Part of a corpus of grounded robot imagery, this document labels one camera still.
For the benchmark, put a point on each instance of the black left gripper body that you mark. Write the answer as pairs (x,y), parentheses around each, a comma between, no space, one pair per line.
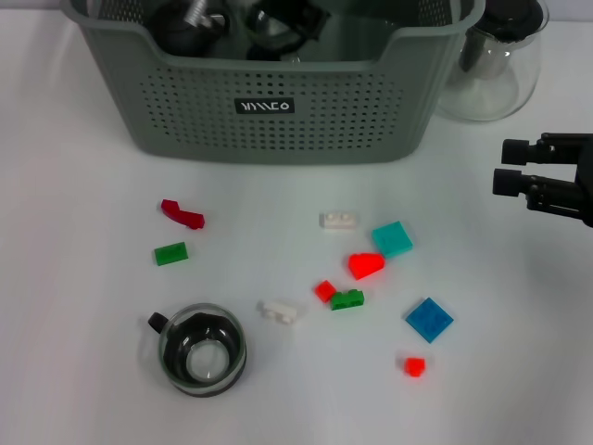
(296,18)

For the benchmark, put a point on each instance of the green two-stud brick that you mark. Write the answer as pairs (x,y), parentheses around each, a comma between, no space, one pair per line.
(347,300)

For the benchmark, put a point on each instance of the green sloped brick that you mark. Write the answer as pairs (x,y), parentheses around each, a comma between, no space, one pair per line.
(171,254)

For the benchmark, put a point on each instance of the grey perforated storage bin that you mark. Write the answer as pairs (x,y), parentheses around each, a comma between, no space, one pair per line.
(208,120)

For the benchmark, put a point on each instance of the teal square plate brick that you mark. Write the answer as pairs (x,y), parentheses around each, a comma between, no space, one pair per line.
(393,239)

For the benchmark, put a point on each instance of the white two-stud brick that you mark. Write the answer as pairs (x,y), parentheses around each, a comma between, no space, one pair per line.
(340,221)

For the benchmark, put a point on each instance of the glass carafe black lid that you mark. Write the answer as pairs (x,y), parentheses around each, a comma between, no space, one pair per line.
(491,88)

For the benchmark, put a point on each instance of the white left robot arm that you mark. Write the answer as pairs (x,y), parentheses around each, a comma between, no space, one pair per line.
(197,11)

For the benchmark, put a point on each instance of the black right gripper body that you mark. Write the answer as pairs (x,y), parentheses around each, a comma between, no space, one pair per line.
(587,185)

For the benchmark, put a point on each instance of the large orange-red sloped brick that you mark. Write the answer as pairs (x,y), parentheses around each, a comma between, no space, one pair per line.
(366,265)

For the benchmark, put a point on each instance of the small orange-red notched brick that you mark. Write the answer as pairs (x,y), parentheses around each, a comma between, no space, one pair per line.
(415,366)

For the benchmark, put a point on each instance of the small red square brick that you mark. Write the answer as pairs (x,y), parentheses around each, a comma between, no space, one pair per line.
(325,290)

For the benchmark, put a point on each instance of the white flat plate brick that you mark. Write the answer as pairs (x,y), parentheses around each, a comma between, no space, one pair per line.
(278,313)

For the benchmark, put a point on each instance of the glass teacup black base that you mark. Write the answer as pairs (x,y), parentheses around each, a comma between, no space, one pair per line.
(204,361)
(271,41)

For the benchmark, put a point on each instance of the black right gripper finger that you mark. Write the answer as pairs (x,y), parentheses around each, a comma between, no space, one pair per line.
(509,182)
(516,151)

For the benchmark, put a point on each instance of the dark brown clay teapot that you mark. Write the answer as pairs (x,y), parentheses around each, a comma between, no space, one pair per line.
(176,32)

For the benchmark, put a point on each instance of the blue square plate brick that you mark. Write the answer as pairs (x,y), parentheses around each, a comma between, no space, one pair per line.
(430,320)

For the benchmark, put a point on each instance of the dark red curved brick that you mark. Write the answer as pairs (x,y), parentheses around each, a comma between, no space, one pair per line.
(183,215)

